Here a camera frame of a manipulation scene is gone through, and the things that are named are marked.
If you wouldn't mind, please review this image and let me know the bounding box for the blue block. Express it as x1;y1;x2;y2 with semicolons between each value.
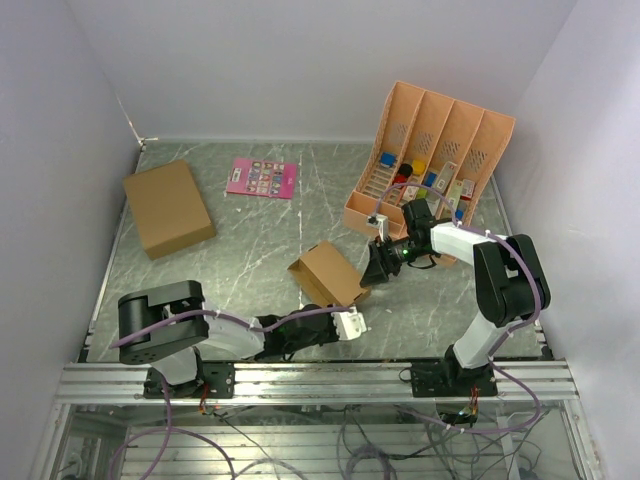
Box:
380;152;396;168

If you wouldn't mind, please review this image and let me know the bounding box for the pink sticker sheet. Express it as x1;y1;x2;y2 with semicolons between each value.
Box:
226;158;297;200

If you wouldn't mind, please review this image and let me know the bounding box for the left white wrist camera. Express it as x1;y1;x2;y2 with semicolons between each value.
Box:
331;306;370;341

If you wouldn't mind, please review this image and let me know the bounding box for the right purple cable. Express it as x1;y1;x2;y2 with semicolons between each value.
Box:
369;182;544;435

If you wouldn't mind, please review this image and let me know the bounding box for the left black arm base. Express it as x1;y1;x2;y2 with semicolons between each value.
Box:
142;361;236;400

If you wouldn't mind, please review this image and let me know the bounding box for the white card box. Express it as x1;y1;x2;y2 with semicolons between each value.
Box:
431;161;457;193

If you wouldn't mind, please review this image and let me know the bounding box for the closed brown cardboard box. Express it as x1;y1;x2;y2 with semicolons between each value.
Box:
123;159;216;260

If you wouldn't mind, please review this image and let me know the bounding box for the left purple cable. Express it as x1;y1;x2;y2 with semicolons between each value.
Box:
108;304;359;480

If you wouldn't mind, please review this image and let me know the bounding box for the yellow block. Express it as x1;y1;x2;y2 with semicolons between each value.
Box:
412;160;426;176

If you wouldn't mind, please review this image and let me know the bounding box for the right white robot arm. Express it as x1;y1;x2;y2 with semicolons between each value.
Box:
360;199;551;396

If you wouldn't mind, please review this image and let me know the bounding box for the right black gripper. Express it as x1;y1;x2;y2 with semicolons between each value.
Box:
360;234;429;286

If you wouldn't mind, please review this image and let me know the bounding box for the orange plastic file organizer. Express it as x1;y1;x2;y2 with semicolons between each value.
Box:
343;81;516;240

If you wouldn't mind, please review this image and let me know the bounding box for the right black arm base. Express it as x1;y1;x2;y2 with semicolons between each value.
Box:
398;359;498;398

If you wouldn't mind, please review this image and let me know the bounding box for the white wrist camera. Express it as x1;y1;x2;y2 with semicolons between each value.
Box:
367;213;389;241
331;306;370;341

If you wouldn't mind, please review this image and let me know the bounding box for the purple cable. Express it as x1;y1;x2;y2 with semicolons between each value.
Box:
369;182;544;435
108;304;359;480

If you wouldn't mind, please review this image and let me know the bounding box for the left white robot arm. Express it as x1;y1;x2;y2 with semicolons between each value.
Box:
111;280;339;397

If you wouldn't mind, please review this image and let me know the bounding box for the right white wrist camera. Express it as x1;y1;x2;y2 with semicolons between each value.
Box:
367;213;389;241

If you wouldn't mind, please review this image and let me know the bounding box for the aluminium mounting rail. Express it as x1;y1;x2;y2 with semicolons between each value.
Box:
54;361;579;405

